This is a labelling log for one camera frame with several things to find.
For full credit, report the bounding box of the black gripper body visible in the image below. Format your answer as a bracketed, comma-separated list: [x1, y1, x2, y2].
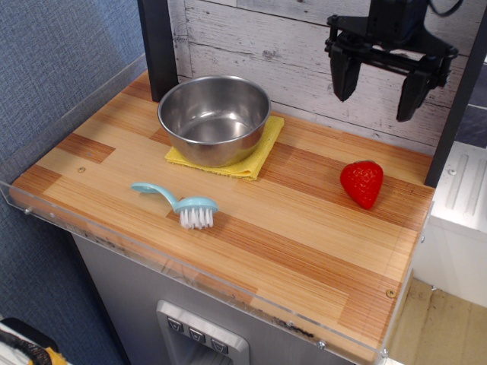
[325, 1, 459, 88]

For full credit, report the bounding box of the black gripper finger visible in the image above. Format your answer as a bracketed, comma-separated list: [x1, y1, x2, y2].
[329, 47, 361, 102]
[396, 71, 431, 122]

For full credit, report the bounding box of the red plastic strawberry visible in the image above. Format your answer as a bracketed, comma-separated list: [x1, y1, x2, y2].
[340, 160, 384, 210]

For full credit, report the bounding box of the yellow folded cloth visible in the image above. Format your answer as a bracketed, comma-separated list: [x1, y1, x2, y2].
[164, 116, 285, 181]

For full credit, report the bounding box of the stainless steel bowl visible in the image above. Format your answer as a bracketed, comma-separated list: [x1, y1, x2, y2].
[158, 75, 271, 167]

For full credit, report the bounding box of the clear acrylic table guard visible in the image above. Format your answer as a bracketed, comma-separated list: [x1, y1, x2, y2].
[1, 52, 433, 363]

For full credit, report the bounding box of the white ribbed side unit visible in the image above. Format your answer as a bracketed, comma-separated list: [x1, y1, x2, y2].
[412, 142, 486, 306]

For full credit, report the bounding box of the light blue dish brush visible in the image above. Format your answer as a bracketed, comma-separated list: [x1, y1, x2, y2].
[131, 182, 219, 229]

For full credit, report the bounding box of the grey cabinet with dispenser panel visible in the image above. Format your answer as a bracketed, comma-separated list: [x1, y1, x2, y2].
[74, 236, 348, 364]

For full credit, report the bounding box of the black yellow object bottom left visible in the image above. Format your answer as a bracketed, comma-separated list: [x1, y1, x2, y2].
[1, 318, 68, 364]

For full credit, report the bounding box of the dark right frame post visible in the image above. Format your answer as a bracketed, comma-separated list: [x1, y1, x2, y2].
[425, 11, 486, 188]

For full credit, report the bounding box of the dark frame post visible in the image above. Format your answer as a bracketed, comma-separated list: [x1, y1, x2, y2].
[425, 11, 486, 188]
[138, 0, 178, 102]

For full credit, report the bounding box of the dark left frame post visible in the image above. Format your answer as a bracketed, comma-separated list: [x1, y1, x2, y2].
[138, 0, 178, 102]

